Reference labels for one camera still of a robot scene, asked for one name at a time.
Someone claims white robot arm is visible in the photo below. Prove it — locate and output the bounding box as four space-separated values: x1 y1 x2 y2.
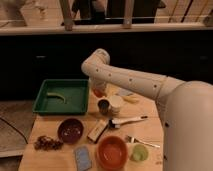
81 48 213 171

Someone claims metal can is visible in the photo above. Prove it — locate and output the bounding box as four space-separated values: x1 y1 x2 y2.
98 99 110 115

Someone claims green banana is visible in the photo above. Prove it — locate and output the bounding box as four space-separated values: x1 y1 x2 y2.
46 92 67 104

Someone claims purple bowl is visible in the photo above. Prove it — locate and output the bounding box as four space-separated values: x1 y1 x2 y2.
57 118 84 144

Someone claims red apple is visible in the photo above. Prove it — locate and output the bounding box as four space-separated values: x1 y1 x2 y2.
93 89 105 98

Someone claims black left floor cable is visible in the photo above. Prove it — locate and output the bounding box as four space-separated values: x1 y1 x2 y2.
0 116 30 145

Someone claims orange bowl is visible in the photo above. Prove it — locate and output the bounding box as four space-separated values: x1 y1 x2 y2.
96 136 128 171

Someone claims blue sponge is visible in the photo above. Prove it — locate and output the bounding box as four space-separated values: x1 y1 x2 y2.
74 146 92 171

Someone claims yellow banana piece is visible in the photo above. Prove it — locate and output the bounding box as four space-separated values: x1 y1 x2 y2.
122 96 139 104

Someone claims bunch of dark grapes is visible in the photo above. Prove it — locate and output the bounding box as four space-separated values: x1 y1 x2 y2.
34 136 63 151

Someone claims silver fork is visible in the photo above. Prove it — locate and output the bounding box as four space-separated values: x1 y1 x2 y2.
125 135 160 148

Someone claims small green cup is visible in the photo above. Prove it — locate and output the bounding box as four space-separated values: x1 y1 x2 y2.
131 144 149 162

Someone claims white round container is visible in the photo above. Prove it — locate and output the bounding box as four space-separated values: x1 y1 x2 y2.
109 95 124 113

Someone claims green plastic tray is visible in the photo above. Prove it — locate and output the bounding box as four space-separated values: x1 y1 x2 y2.
33 79 89 115

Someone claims white black eraser block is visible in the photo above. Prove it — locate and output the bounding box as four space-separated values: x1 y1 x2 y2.
87 120 108 143

